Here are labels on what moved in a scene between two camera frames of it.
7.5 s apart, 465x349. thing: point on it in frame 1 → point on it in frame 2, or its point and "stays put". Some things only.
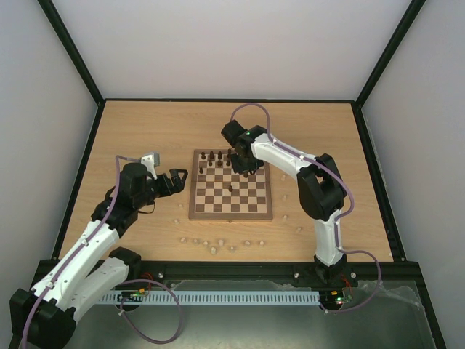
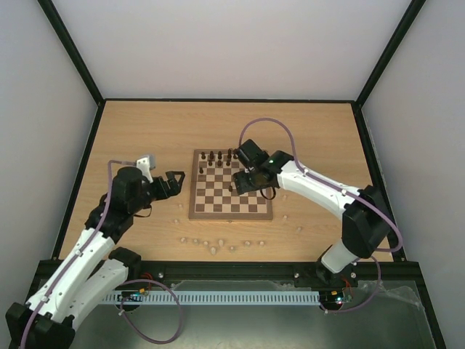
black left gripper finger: [178, 185] stays put
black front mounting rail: [400, 273] stays put
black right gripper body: [245, 165] → [243, 182]
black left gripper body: [165, 190] stays put
